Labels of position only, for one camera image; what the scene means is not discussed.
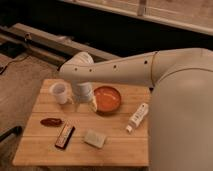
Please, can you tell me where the orange ceramic bowl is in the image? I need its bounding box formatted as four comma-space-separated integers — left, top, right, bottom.
94, 86, 121, 114

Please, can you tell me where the dark chocolate bar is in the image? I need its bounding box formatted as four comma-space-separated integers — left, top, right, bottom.
55, 123, 75, 150

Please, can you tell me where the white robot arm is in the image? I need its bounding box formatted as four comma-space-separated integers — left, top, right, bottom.
59, 48, 213, 171

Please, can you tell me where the black cable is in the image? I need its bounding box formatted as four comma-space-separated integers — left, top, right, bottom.
0, 53, 31, 75

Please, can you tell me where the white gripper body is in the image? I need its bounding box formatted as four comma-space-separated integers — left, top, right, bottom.
71, 82, 94, 103

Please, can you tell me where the white tube bottle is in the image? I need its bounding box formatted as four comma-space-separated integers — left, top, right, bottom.
126, 103, 149, 133

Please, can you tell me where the wooden table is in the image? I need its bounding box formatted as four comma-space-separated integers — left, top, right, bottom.
13, 79, 150, 167

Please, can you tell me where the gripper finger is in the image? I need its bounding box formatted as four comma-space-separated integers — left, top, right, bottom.
70, 97, 80, 112
89, 97, 98, 112

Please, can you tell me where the pale green sponge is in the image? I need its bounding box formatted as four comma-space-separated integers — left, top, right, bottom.
84, 130, 106, 148

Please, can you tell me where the dark red pepper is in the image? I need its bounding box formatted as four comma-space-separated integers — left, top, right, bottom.
40, 118, 62, 127

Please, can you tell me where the long metal rail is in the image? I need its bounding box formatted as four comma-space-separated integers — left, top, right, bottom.
0, 23, 119, 65

